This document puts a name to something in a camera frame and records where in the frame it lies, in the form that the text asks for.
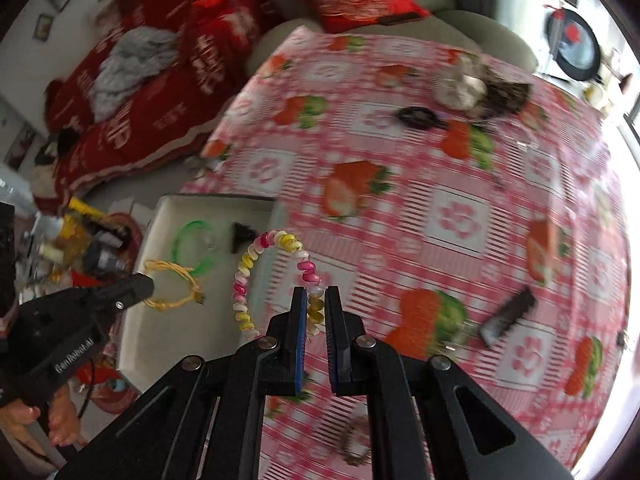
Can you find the grey cloth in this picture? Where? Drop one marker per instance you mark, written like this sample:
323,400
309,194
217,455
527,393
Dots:
130,70

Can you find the black hair accessory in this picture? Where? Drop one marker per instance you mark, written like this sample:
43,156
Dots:
415,116

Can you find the black claw clip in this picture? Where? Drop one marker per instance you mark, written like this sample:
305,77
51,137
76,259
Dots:
241,237

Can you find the strawberry print tablecloth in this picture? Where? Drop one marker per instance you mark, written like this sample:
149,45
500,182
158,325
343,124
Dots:
450,185

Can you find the dark brown hair accessory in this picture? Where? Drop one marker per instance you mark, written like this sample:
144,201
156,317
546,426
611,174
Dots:
505,95

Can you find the red printed blanket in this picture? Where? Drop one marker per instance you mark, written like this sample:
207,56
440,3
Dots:
150,120

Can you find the white cardboard box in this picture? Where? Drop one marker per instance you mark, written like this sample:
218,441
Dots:
165,215

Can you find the yellow packaging box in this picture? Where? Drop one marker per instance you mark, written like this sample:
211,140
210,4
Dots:
85,208

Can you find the black scalloped snap clip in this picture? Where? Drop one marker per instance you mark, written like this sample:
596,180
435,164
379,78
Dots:
505,317

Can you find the blue lidded jar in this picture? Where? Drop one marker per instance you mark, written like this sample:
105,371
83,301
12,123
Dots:
102,258

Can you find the white washing machine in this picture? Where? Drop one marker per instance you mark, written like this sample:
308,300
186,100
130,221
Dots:
570,45

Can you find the person's left hand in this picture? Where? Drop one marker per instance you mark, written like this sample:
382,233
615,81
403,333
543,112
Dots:
61,422

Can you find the yellow liquid bottle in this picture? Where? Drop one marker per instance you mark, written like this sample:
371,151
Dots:
70,240

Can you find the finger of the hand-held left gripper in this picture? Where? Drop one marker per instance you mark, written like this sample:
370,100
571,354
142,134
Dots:
120,295

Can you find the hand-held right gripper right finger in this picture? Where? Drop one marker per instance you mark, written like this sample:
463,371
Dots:
333,350

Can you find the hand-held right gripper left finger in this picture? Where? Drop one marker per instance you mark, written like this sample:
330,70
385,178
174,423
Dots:
300,330

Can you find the beige sofa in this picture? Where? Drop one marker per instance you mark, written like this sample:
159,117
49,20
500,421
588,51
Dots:
470,30

